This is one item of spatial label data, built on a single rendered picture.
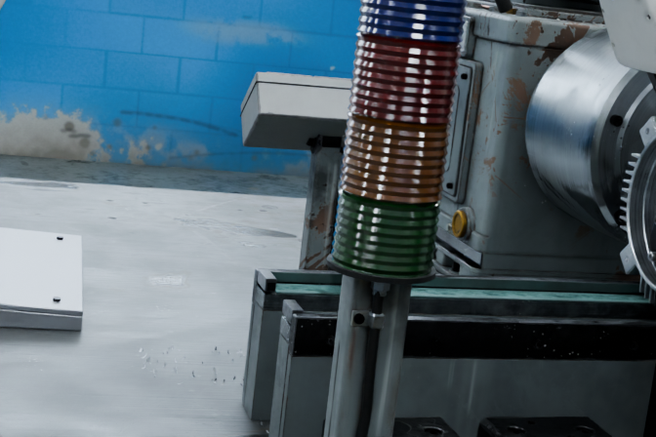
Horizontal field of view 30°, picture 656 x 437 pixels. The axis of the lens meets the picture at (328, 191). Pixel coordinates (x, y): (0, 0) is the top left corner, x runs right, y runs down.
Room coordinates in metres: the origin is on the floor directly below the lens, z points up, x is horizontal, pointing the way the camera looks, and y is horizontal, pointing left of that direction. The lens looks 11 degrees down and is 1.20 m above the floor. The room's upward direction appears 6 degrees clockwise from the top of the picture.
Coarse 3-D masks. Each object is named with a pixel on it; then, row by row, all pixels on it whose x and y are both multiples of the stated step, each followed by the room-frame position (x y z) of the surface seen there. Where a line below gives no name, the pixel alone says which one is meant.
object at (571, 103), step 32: (576, 64) 1.42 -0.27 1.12; (608, 64) 1.36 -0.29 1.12; (544, 96) 1.44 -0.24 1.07; (576, 96) 1.37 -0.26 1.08; (608, 96) 1.32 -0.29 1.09; (640, 96) 1.32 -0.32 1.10; (544, 128) 1.42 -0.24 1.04; (576, 128) 1.35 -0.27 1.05; (608, 128) 1.31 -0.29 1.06; (640, 128) 1.32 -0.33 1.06; (544, 160) 1.42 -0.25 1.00; (576, 160) 1.34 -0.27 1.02; (608, 160) 1.31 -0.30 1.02; (544, 192) 1.47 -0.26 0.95; (576, 192) 1.36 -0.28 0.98; (608, 192) 1.31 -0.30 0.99; (608, 224) 1.32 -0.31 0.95
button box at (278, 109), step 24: (264, 72) 1.22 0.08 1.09; (264, 96) 1.20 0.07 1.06; (288, 96) 1.21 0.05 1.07; (312, 96) 1.22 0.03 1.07; (336, 96) 1.23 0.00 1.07; (264, 120) 1.20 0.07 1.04; (288, 120) 1.20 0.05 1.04; (312, 120) 1.21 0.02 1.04; (336, 120) 1.21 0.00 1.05; (264, 144) 1.24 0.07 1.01; (288, 144) 1.25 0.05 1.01
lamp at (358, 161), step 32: (352, 128) 0.68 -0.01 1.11; (384, 128) 0.67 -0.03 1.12; (416, 128) 0.66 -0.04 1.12; (448, 128) 0.68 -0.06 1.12; (352, 160) 0.68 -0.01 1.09; (384, 160) 0.66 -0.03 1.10; (416, 160) 0.67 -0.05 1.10; (352, 192) 0.67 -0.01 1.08; (384, 192) 0.66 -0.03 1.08; (416, 192) 0.67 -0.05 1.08
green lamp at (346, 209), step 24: (336, 216) 0.69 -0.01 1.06; (360, 216) 0.67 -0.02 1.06; (384, 216) 0.66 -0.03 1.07; (408, 216) 0.67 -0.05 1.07; (432, 216) 0.68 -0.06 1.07; (336, 240) 0.68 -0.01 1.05; (360, 240) 0.67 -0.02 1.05; (384, 240) 0.66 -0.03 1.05; (408, 240) 0.67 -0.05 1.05; (432, 240) 0.68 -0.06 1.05; (360, 264) 0.67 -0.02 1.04; (384, 264) 0.66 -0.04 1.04; (408, 264) 0.67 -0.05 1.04; (432, 264) 0.69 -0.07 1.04
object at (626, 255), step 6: (648, 120) 1.15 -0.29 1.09; (654, 120) 1.15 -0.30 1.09; (648, 126) 1.15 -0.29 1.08; (654, 126) 1.14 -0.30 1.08; (642, 132) 1.16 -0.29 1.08; (648, 132) 1.16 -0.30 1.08; (654, 132) 1.14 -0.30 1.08; (642, 138) 1.16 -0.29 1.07; (648, 138) 1.15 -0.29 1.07; (624, 252) 1.16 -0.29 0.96; (630, 252) 1.15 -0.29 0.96; (624, 258) 1.16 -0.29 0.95; (630, 258) 1.15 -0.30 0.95; (624, 264) 1.15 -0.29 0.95; (630, 264) 1.15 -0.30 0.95; (630, 270) 1.15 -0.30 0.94; (636, 270) 1.15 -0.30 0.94
